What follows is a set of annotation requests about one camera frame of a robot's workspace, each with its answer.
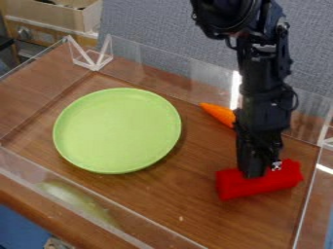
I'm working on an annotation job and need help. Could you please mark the red rectangular block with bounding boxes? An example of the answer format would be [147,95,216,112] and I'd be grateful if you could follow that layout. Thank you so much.
[215,159,304,200]

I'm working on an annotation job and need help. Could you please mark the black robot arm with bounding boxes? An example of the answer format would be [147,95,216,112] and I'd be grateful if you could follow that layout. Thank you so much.
[189,0,299,178]

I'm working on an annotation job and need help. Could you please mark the orange toy carrot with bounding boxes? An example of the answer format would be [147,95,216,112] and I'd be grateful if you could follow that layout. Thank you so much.
[200,103,235,128]

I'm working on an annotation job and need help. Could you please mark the green round plate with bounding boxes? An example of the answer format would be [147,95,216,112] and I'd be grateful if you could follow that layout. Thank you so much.
[53,88,181,174]

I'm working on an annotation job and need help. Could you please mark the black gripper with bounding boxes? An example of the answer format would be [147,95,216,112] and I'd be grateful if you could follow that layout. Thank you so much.
[232,87,300,179]

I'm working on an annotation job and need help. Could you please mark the clear acrylic tray walls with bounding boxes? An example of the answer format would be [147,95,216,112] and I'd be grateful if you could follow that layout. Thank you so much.
[0,40,333,249]

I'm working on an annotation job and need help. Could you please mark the cardboard box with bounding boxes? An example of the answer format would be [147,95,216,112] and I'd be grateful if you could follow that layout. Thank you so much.
[0,0,102,32]

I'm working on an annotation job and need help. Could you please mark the clear acrylic corner bracket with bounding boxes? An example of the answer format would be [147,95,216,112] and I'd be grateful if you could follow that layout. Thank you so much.
[65,35,114,71]

